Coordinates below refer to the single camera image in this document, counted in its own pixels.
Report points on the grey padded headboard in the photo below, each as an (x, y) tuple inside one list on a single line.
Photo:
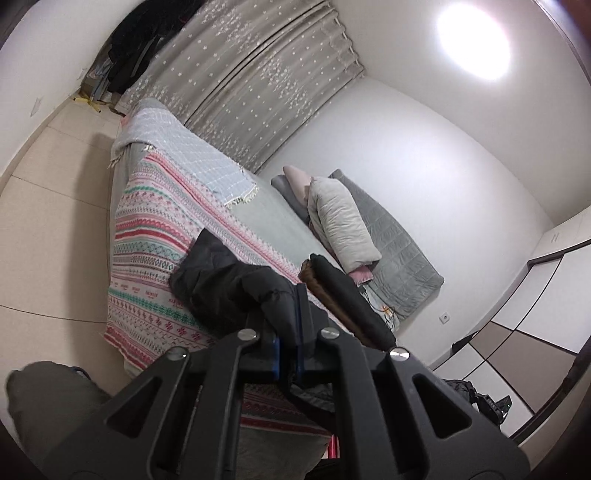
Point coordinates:
[(404, 278)]

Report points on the wardrobe with panel doors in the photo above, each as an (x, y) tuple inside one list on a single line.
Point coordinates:
[(525, 351)]

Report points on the brown folded garment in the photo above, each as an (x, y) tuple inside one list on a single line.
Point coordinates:
[(307, 276)]

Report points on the grey star-dotted curtain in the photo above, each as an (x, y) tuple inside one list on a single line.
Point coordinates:
[(245, 76)]

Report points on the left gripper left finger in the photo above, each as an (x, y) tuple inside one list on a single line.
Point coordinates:
[(286, 345)]

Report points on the white wall socket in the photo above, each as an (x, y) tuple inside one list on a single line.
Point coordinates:
[(445, 318)]

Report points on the cream folded quilt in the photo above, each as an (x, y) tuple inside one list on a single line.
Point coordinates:
[(339, 224)]

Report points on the black folded garment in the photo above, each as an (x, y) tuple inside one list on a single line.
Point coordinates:
[(344, 291)]

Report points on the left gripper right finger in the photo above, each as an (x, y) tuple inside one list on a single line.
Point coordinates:
[(317, 334)]

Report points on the round ceiling lamp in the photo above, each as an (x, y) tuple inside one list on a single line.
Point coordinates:
[(474, 41)]

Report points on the dark hanging clothes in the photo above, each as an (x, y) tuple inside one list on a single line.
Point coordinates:
[(141, 34)]

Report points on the black quilted puffer jacket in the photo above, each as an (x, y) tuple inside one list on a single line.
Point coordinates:
[(226, 295)]

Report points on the patterned red green bedspread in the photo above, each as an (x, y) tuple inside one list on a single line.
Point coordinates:
[(161, 215)]

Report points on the pink pillow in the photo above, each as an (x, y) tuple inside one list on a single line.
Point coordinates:
[(300, 183)]

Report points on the grey pillow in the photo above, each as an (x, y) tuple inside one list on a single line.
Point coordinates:
[(280, 183)]

